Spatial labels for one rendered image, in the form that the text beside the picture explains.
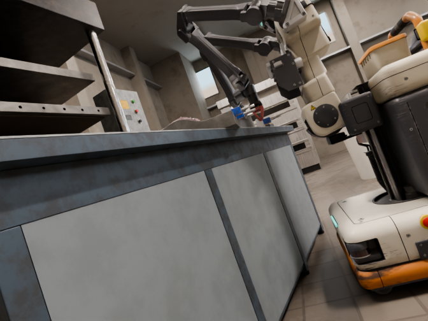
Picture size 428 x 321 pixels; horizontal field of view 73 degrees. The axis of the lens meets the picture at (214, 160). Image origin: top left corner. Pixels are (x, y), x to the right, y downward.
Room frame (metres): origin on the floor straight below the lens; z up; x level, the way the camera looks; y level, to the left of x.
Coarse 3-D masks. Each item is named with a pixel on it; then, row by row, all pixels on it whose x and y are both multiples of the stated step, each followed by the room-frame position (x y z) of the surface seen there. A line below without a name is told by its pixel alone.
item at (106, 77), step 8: (88, 32) 1.82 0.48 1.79; (96, 40) 1.82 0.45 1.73; (96, 48) 1.81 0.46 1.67; (96, 56) 1.81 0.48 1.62; (104, 64) 1.82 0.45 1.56; (104, 72) 1.81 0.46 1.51; (104, 80) 1.82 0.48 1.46; (112, 80) 1.84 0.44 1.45; (112, 88) 1.82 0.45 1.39; (112, 96) 1.81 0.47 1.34; (112, 104) 1.82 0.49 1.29; (120, 104) 1.84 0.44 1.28; (120, 112) 1.82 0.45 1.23; (120, 120) 1.81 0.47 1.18; (120, 128) 1.82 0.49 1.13; (128, 128) 1.83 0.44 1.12
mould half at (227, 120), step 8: (232, 112) 1.12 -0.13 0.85; (176, 120) 1.12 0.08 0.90; (184, 120) 1.12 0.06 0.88; (192, 120) 1.11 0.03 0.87; (208, 120) 1.10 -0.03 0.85; (216, 120) 1.10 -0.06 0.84; (224, 120) 1.09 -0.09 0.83; (232, 120) 1.08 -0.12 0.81; (168, 128) 1.13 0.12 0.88; (176, 128) 1.12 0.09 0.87; (184, 128) 1.12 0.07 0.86; (192, 128) 1.11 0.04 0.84; (200, 128) 1.11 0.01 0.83; (208, 128) 1.10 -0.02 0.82
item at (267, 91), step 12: (264, 84) 6.41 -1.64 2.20; (264, 96) 6.68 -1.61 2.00; (276, 96) 6.61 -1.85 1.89; (264, 108) 6.64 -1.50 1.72; (276, 108) 6.60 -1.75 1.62; (288, 108) 6.54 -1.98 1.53; (252, 120) 6.78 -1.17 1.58; (276, 120) 6.67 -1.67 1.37; (288, 120) 6.60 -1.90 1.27; (300, 120) 6.50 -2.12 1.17; (288, 132) 6.60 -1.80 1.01; (300, 132) 6.55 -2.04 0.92; (300, 144) 6.55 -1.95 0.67; (312, 144) 6.51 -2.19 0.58; (300, 156) 6.61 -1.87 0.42; (312, 156) 6.54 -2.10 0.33; (312, 168) 6.61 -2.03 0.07
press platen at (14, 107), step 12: (0, 108) 1.27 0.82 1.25; (12, 108) 1.32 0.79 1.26; (24, 108) 1.36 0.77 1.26; (36, 108) 1.42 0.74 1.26; (48, 108) 1.47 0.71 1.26; (60, 108) 1.53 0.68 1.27; (72, 108) 1.60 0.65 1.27; (84, 108) 1.67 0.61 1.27; (96, 108) 1.75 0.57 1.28; (108, 108) 1.83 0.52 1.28
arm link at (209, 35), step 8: (208, 32) 1.73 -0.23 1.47; (208, 40) 1.70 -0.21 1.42; (216, 40) 1.69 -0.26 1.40; (224, 40) 1.67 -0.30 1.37; (232, 40) 1.65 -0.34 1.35; (240, 40) 1.64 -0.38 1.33; (248, 40) 1.63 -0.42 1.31; (256, 40) 1.62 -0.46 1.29; (240, 48) 1.67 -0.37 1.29; (248, 48) 1.65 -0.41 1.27; (256, 48) 1.61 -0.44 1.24; (264, 48) 1.59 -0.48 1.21
